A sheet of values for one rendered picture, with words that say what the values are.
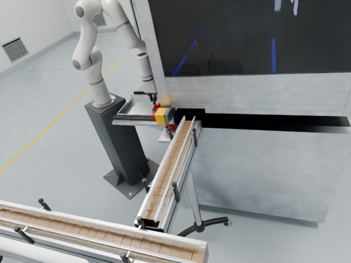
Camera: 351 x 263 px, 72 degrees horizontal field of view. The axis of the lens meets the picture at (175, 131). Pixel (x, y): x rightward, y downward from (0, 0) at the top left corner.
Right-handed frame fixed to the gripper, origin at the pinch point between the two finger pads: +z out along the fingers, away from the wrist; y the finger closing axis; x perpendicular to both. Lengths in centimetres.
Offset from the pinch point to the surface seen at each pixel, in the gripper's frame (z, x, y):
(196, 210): 60, 44, -34
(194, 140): 1, 40, -39
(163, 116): -8.1, 31.6, -20.4
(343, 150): 17, 22, -113
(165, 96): -15.5, 22.6, -20.5
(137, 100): 5.9, -5.7, 16.9
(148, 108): 5.9, 4.3, 3.3
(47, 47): 87, -404, 504
